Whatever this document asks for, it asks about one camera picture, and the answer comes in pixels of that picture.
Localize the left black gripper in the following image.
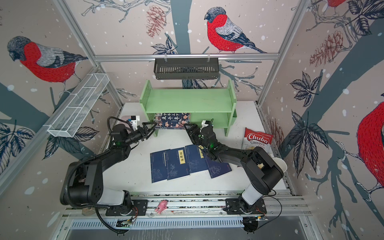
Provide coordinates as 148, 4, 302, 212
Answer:
124, 123, 157, 146

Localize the illustrated Chinese history book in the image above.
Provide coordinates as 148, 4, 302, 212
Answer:
154, 113, 191, 130

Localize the black hanging wire basket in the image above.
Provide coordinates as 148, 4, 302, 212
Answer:
154, 58, 220, 80

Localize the pink pig toy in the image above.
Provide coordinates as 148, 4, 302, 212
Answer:
155, 200, 168, 215

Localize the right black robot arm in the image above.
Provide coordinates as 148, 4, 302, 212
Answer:
184, 124, 284, 214

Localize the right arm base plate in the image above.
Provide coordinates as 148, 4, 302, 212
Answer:
223, 198, 267, 215

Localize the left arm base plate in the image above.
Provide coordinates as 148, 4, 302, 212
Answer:
106, 200, 148, 217

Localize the red Chuba chips bag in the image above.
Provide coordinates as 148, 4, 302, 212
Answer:
242, 128, 273, 152

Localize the far left navy booklet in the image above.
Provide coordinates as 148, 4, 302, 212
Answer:
150, 151, 168, 183

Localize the navy booklet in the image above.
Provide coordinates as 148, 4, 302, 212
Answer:
150, 151, 168, 183
165, 147, 190, 180
185, 145, 208, 174
206, 158, 232, 179

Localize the pink pencil case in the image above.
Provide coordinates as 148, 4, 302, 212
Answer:
121, 116, 136, 122

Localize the aluminium mounting rail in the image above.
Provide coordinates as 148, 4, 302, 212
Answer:
61, 191, 313, 219

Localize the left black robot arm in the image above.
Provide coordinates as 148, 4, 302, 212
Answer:
60, 117, 156, 209

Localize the green wooden shelf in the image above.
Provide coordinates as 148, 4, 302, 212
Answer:
139, 81, 237, 137

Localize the white mesh wall tray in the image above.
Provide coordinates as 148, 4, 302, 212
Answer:
48, 73, 110, 138

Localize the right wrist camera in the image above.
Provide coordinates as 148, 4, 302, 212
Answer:
202, 119, 214, 129

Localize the right navy booklet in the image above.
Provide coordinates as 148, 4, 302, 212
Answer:
206, 158, 232, 179

